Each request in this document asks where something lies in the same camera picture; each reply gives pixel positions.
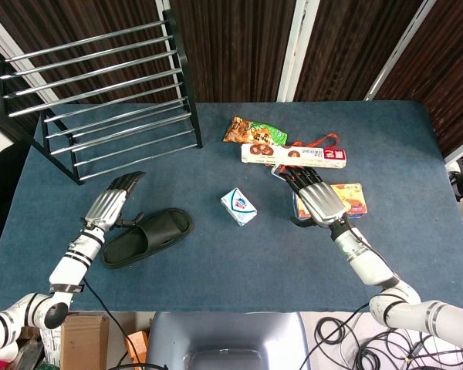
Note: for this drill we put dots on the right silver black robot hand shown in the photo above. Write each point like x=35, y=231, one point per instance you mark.
x=322, y=200

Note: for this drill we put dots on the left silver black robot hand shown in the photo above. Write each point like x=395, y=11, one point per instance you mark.
x=106, y=204

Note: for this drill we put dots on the black rubber slipper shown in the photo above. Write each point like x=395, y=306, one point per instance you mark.
x=146, y=239

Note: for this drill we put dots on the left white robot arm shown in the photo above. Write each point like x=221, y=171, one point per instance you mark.
x=71, y=266

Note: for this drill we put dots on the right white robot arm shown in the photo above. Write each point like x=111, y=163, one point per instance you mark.
x=370, y=266

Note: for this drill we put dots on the black chrome shoe rack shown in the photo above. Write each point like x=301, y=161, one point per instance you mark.
x=185, y=77

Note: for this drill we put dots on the orange blue cracker box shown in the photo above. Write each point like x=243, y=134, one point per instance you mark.
x=353, y=200

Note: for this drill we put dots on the long white cookie box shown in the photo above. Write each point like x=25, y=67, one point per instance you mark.
x=293, y=156

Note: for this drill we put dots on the clear plastic badge holder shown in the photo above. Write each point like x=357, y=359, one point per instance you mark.
x=274, y=170

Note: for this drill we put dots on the white blue soap box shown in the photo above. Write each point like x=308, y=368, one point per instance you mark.
x=239, y=206

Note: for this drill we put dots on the orange green snack bag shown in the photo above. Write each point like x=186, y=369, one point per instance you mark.
x=254, y=131

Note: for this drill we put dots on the blue table cloth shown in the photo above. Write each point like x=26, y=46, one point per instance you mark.
x=231, y=270

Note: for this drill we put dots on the orange foam block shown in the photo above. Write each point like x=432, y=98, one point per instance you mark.
x=137, y=345

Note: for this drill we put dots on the grey robot torso base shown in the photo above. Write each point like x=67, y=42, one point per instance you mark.
x=227, y=339

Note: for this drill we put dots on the brown slatted folding screen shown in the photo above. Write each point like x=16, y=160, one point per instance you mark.
x=235, y=50

